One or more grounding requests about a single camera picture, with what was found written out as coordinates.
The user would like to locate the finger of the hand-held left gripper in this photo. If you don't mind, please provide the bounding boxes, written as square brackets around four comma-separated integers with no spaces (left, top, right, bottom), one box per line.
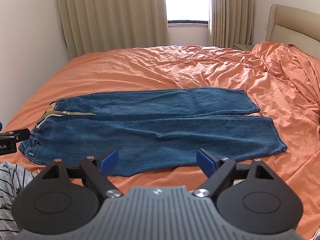
[0,128,31,142]

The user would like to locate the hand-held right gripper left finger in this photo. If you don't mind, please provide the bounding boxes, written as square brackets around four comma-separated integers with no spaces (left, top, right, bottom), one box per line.
[41,148,125,199]

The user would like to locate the blue denim pants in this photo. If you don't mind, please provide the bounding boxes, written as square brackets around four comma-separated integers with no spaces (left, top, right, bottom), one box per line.
[18,87,288,177]

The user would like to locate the orange bed sheet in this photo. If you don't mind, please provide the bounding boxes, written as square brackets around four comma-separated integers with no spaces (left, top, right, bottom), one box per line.
[0,45,320,240]

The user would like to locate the beige padded headboard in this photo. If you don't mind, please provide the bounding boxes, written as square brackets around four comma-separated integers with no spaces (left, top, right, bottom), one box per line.
[265,4,320,57]

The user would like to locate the orange duvet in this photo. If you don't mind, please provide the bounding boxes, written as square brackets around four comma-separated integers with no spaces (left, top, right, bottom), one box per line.
[246,41,320,140]

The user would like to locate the window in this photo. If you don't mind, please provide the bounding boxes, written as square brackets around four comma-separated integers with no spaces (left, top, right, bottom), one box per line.
[163,0,213,26]

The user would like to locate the grey striped clothing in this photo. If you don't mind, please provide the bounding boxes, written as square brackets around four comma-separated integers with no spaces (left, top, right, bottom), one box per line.
[0,162,38,234]

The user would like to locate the beige curtain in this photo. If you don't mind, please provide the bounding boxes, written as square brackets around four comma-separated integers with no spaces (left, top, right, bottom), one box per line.
[55,0,170,58]
[209,0,256,49]

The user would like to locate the beige nightstand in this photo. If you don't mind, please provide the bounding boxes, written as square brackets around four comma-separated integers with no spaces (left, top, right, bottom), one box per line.
[233,42,254,52]

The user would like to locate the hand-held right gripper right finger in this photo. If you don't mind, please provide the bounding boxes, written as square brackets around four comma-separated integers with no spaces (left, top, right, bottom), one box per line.
[194,148,276,198]

